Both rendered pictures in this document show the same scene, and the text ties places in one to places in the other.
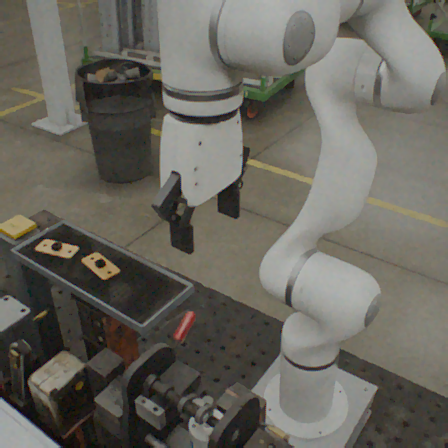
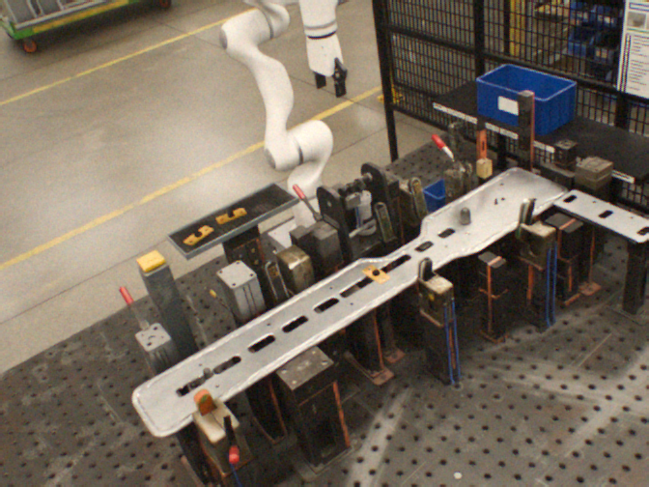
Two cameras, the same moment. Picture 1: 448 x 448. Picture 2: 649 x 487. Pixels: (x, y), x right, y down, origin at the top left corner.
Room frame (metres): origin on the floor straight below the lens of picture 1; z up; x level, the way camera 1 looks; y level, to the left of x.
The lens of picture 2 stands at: (-0.10, 1.62, 2.18)
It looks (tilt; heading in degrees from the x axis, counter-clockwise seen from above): 36 degrees down; 295
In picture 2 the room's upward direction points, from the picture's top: 11 degrees counter-clockwise
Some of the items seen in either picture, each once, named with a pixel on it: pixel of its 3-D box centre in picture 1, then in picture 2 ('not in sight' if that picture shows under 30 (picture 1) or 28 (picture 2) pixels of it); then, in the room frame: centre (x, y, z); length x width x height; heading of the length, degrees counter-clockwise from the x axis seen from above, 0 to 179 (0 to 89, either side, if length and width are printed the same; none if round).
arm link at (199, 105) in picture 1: (204, 92); (320, 26); (0.55, 0.02, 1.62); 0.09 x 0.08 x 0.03; 144
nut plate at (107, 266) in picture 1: (100, 263); (231, 214); (0.83, 0.24, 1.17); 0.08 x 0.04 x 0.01; 44
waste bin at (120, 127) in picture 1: (119, 122); not in sight; (3.35, 0.71, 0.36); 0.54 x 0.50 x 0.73; 145
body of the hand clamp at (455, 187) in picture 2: not in sight; (459, 215); (0.27, -0.21, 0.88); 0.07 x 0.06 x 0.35; 144
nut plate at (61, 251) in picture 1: (56, 247); (198, 234); (0.88, 0.34, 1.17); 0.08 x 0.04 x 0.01; 70
